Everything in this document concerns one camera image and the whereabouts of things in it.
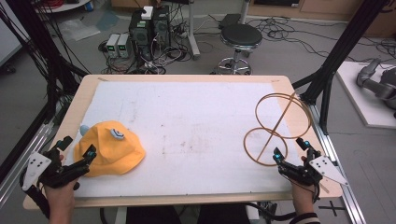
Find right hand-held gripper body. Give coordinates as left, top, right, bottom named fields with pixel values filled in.
left=277, top=148, right=349, bottom=188

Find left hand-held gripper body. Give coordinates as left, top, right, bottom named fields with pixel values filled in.
left=21, top=148, right=92, bottom=191

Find yellow bucket hat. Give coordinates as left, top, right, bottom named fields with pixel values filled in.
left=73, top=120, right=147, bottom=178

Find person's right hand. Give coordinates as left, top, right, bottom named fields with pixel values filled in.
left=290, top=180, right=318, bottom=217

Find person's left hand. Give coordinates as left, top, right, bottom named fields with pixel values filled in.
left=43, top=181, right=80, bottom=210

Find white board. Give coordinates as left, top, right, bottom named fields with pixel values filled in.
left=335, top=60, right=396, bottom=130

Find white table mat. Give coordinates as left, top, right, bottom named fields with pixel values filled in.
left=72, top=80, right=294, bottom=199

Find grey power supply unit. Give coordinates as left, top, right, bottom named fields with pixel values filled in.
left=106, top=33, right=120, bottom=59
left=117, top=33, right=131, bottom=59

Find person's legs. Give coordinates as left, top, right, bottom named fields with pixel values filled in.
left=125, top=203, right=250, bottom=224

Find clear plastic sheet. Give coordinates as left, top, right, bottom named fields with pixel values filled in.
left=58, top=18, right=102, bottom=42

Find black round stool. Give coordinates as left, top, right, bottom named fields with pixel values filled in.
left=216, top=23, right=264, bottom=76

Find black computer tower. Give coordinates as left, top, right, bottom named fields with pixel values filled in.
left=151, top=5, right=172, bottom=49
left=128, top=10, right=154, bottom=61

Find white table leg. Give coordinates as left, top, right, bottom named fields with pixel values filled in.
left=186, top=0, right=202, bottom=61

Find white box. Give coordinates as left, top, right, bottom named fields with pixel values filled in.
left=141, top=6, right=154, bottom=21

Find aluminium rail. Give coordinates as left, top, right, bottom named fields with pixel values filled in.
left=0, top=102, right=62, bottom=210
left=306, top=103, right=368, bottom=224

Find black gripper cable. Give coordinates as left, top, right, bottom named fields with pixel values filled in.
left=312, top=182, right=322, bottom=203
left=18, top=172, right=51, bottom=219

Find black thick cable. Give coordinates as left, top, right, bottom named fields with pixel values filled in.
left=245, top=202, right=297, bottom=222

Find black metal frame post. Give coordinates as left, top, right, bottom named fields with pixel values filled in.
left=0, top=0, right=90, bottom=185
left=291, top=0, right=390, bottom=135

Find black floor cables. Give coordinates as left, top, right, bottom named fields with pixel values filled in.
left=246, top=15, right=396, bottom=63

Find tangle of cables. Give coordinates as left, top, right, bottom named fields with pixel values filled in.
left=97, top=18, right=192, bottom=76

